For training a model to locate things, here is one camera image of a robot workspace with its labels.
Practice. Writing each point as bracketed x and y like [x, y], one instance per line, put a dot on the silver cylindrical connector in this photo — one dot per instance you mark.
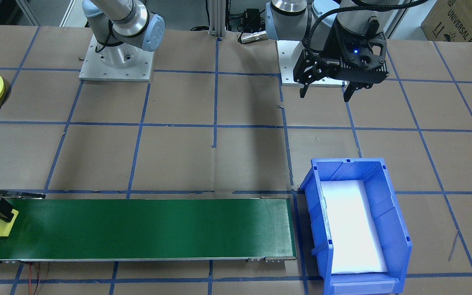
[254, 37]

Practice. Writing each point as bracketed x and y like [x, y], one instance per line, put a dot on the black power adapter box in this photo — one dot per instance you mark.
[251, 16]

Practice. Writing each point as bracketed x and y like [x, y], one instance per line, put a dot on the brown cardboard box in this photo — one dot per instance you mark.
[461, 20]

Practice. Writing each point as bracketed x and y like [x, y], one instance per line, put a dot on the white foam pad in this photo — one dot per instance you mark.
[355, 229]

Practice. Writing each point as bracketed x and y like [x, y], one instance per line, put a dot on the green conveyor belt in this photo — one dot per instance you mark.
[137, 229]

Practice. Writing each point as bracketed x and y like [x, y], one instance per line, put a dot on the blue plastic bin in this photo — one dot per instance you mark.
[391, 229]

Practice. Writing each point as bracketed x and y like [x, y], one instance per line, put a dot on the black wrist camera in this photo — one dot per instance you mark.
[367, 73]

